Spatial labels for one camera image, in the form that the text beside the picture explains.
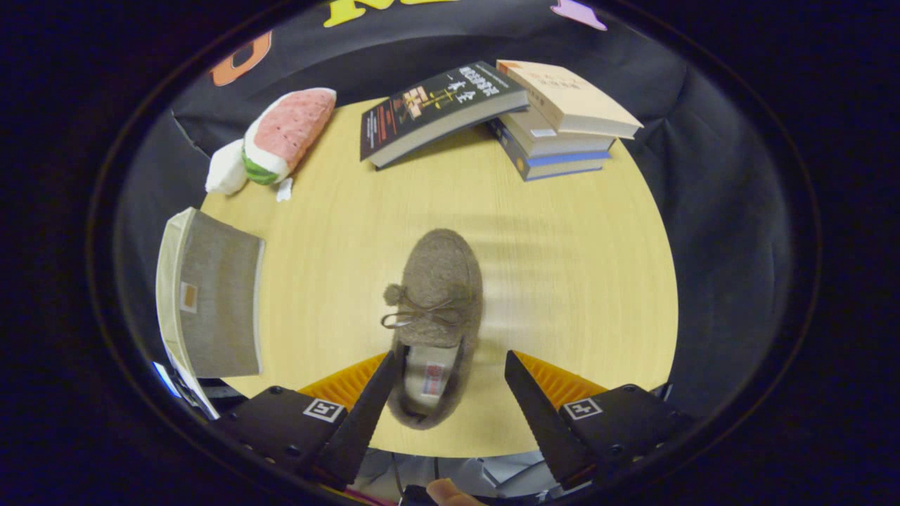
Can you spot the beige cover book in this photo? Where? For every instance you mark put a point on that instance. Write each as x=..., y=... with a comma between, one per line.
x=569, y=95

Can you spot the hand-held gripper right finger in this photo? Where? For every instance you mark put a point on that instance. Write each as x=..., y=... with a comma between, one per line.
x=545, y=422

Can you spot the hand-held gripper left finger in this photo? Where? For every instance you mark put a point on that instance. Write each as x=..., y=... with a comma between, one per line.
x=362, y=422

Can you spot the brown fuzzy shoe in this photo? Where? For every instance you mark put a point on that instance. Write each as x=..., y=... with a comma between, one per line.
x=439, y=267

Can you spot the watermelon slice plush toy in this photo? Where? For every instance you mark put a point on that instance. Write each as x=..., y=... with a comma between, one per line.
x=295, y=123

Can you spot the beige fabric storage box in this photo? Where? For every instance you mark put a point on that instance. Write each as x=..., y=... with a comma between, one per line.
x=218, y=295

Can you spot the grey cover book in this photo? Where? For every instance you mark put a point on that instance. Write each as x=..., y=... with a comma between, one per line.
x=538, y=137

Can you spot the blue cover book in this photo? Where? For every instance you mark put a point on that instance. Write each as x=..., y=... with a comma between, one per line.
x=555, y=167

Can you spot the black cover book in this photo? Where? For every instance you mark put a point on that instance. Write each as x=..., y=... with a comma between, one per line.
x=429, y=105

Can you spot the white plush toy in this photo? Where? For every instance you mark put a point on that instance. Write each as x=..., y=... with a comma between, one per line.
x=225, y=172

